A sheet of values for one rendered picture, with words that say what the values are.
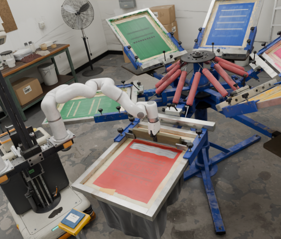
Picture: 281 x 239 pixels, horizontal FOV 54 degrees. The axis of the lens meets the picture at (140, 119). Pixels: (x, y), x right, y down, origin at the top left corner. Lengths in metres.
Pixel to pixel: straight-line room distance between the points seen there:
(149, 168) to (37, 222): 1.30
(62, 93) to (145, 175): 0.73
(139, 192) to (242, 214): 1.34
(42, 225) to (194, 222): 1.35
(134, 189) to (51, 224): 1.15
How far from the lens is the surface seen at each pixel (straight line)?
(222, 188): 3.00
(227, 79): 2.38
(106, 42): 7.43
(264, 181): 3.11
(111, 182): 1.79
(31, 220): 2.79
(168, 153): 1.90
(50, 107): 1.85
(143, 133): 2.00
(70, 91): 1.78
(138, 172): 1.80
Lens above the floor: 2.15
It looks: 31 degrees down
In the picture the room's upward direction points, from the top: 10 degrees counter-clockwise
